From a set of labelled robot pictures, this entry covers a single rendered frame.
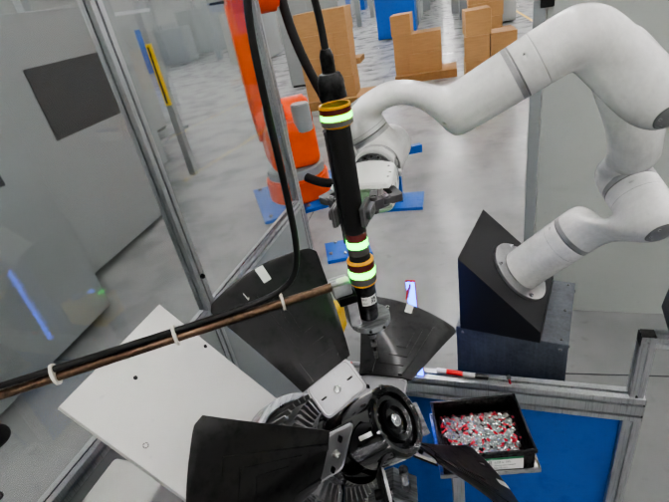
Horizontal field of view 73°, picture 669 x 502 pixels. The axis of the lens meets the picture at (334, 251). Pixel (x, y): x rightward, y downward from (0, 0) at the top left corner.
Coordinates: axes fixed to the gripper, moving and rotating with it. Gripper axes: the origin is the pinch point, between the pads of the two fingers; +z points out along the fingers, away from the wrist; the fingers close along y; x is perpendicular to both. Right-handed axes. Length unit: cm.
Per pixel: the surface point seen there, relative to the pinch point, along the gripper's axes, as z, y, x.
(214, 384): 7.1, 31.5, -33.2
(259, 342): 6.2, 18.7, -21.7
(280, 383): -67, 70, -118
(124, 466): 13, 62, -58
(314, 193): -335, 154, -144
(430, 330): -18.7, -6.9, -38.4
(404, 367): -5.5, -3.6, -36.6
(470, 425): -21, -14, -71
